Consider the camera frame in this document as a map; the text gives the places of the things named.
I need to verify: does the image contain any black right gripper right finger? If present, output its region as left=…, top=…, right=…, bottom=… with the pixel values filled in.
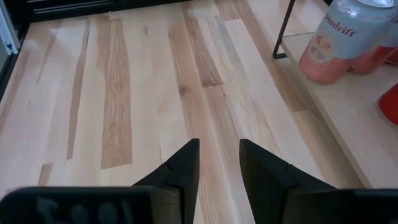
left=239, top=139, right=398, bottom=224

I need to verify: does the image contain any pink silver Spindrift can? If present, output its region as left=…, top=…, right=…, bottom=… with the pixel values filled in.
left=348, top=12, right=398, bottom=76

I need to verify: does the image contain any wooden shelf with black frame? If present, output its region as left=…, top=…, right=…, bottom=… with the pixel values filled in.
left=272, top=0, right=398, bottom=190

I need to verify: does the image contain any red Coca-Cola can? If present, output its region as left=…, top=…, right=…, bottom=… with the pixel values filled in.
left=378, top=82, right=398, bottom=126

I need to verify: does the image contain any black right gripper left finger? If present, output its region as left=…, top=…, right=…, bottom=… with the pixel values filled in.
left=0, top=138, right=200, bottom=224

